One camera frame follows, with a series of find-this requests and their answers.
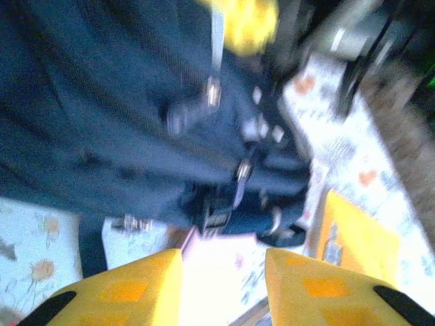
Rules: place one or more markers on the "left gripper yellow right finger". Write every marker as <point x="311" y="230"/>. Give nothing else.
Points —
<point x="323" y="292"/>

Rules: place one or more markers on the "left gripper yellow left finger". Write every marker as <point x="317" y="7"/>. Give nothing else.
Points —
<point x="129" y="292"/>

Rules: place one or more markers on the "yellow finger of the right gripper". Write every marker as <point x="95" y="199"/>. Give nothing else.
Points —
<point x="248" y="23"/>

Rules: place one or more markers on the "yellow book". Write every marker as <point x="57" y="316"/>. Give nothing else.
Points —
<point x="360" y="237"/>

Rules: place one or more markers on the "pink pencil case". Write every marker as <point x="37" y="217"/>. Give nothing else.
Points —
<point x="210" y="251"/>

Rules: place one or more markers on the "navy blue backpack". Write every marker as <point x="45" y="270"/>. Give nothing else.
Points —
<point x="119" y="119"/>

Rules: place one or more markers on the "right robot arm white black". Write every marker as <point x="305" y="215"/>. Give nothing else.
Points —
<point x="401" y="34"/>

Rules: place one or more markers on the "floral tablecloth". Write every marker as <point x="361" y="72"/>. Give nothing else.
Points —
<point x="340" y="149"/>

